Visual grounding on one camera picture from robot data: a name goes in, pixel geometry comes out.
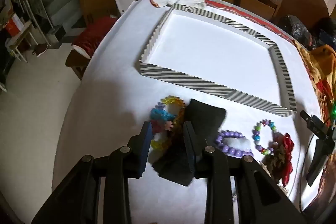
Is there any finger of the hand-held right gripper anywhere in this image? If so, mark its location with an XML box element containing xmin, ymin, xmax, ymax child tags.
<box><xmin>301</xmin><ymin>110</ymin><xmax>329</xmax><ymax>139</ymax></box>
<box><xmin>307</xmin><ymin>138</ymin><xmax>329</xmax><ymax>187</ymax></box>

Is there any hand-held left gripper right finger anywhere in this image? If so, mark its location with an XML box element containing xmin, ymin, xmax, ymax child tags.
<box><xmin>183</xmin><ymin>121</ymin><xmax>307</xmax><ymax>224</ymax></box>

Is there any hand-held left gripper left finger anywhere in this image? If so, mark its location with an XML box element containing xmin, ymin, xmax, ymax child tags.
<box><xmin>31</xmin><ymin>121</ymin><xmax>153</xmax><ymax>224</ymax></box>

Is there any red satin bow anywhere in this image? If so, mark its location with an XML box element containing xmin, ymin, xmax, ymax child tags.
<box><xmin>276</xmin><ymin>133</ymin><xmax>294</xmax><ymax>186</ymax></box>

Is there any translucent rainbow bead bracelet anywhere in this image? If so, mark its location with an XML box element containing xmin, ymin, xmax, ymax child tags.
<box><xmin>150</xmin><ymin>96</ymin><xmax>187</xmax><ymax>153</ymax></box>

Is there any black cushion pouch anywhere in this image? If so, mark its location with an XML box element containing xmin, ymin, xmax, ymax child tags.
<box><xmin>152</xmin><ymin>99</ymin><xmax>227</xmax><ymax>186</ymax></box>

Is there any brown scrunchie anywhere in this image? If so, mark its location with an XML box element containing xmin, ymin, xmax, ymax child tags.
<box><xmin>262</xmin><ymin>145</ymin><xmax>286</xmax><ymax>184</ymax></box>

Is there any purple bead bracelet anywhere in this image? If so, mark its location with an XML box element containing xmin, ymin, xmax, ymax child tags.
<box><xmin>215</xmin><ymin>130</ymin><xmax>254</xmax><ymax>159</ymax></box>

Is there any striped cardboard tray box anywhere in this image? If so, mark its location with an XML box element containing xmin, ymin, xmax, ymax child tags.
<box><xmin>139</xmin><ymin>3</ymin><xmax>298</xmax><ymax>117</ymax></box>

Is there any printed blanket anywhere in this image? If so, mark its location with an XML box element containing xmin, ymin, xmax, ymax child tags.
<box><xmin>293</xmin><ymin>40</ymin><xmax>336</xmax><ymax>214</ymax></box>

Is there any dark shiny bag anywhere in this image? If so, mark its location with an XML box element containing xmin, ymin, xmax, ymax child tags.
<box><xmin>278</xmin><ymin>14</ymin><xmax>319</xmax><ymax>50</ymax></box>

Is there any red cushioned stool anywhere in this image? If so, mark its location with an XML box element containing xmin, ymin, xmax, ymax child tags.
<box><xmin>66</xmin><ymin>17</ymin><xmax>118</xmax><ymax>80</ymax></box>

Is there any white knit glove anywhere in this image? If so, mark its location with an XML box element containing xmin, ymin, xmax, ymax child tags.
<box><xmin>150</xmin><ymin>0</ymin><xmax>206</xmax><ymax>14</ymax></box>

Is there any small white side table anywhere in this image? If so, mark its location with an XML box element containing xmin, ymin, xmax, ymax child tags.
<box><xmin>7</xmin><ymin>22</ymin><xmax>34</xmax><ymax>63</ymax></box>

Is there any metal stair railing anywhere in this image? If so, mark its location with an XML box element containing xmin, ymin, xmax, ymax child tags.
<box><xmin>10</xmin><ymin>0</ymin><xmax>51</xmax><ymax>47</ymax></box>

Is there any small multicolour bead bracelet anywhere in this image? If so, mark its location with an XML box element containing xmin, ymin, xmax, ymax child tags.
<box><xmin>252</xmin><ymin>120</ymin><xmax>280</xmax><ymax>155</ymax></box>

